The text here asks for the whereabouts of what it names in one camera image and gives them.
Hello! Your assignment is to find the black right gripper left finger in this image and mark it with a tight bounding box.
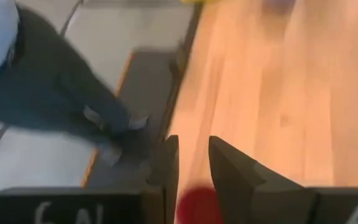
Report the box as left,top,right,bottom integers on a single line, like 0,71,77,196
147,134,180,224

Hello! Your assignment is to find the small red cup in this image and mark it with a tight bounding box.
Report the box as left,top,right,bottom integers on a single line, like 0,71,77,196
175,185,226,224

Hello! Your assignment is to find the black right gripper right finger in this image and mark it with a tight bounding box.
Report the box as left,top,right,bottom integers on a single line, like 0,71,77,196
208,135,318,224

